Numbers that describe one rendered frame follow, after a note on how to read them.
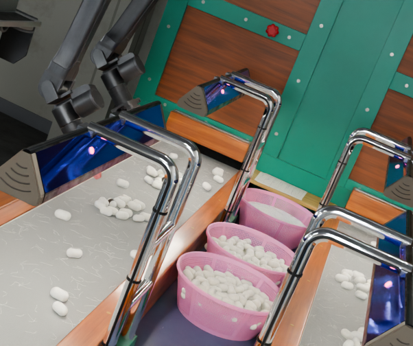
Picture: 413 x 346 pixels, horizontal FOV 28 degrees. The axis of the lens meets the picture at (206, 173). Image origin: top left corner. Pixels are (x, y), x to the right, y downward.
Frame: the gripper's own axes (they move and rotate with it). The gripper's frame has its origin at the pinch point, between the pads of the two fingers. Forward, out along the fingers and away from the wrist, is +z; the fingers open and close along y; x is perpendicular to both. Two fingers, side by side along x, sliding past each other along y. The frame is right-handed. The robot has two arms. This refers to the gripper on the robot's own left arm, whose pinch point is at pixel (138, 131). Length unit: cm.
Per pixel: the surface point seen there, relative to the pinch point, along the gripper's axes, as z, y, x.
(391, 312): 42, -119, -64
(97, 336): 32, -102, -13
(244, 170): 23.5, -8.0, -25.5
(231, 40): -15, 49, -27
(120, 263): 26, -64, -5
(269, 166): 30, 49, -19
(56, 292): 23, -92, -4
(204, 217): 29.5, -18.8, -12.5
